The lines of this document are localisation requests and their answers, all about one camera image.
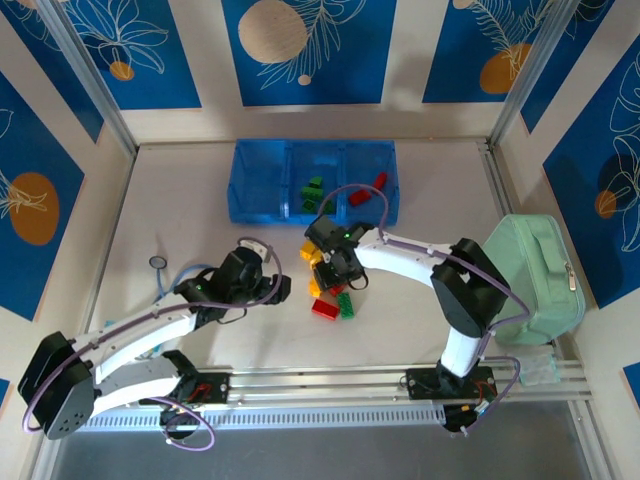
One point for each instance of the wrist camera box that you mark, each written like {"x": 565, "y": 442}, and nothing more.
{"x": 328, "y": 257}
{"x": 252, "y": 250}

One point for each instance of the yellow lego brick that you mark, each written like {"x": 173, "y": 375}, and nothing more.
{"x": 314, "y": 286}
{"x": 307, "y": 248}
{"x": 316, "y": 259}

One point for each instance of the clear plastic bag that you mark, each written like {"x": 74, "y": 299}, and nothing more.
{"x": 540, "y": 370}

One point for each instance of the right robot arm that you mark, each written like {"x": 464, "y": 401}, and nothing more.
{"x": 400, "y": 255}

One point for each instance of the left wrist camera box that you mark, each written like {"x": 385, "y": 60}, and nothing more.
{"x": 252, "y": 250}

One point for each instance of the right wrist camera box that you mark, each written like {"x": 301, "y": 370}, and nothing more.
{"x": 328, "y": 257}

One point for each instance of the aluminium frame post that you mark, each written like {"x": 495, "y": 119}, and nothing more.
{"x": 96, "y": 85}
{"x": 528, "y": 75}

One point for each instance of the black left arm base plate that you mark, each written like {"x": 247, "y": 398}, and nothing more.
{"x": 215, "y": 387}

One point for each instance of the aluminium mounting rail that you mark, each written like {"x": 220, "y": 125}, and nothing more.
{"x": 320, "y": 380}

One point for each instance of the teal plastic packet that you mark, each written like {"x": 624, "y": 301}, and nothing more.
{"x": 150, "y": 354}

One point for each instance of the small red lego brick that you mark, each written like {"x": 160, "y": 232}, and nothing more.
{"x": 337, "y": 289}

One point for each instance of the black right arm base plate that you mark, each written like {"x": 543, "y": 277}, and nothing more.
{"x": 422, "y": 385}

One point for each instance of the blue three-compartment bin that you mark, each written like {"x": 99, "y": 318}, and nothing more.
{"x": 260, "y": 180}

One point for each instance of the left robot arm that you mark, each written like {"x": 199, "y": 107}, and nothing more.
{"x": 55, "y": 390}

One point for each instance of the blue leaf-print wall panel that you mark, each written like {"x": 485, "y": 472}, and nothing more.
{"x": 4, "y": 395}
{"x": 30, "y": 150}
{"x": 450, "y": 60}
{"x": 50, "y": 85}
{"x": 575, "y": 200}
{"x": 575, "y": 75}
{"x": 350, "y": 60}
{"x": 632, "y": 380}
{"x": 165, "y": 75}

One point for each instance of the long red lego brick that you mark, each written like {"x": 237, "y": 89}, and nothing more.
{"x": 326, "y": 308}

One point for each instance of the black controller bracket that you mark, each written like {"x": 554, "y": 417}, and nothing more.
{"x": 455, "y": 417}
{"x": 175, "y": 420}

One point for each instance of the grey metal sheet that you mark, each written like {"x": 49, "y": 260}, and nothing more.
{"x": 320, "y": 455}

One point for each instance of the mint green zipper case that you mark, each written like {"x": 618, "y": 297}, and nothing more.
{"x": 545, "y": 250}

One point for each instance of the green lego brick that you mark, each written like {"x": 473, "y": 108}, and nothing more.
{"x": 346, "y": 305}
{"x": 309, "y": 204}
{"x": 315, "y": 182}
{"x": 310, "y": 192}

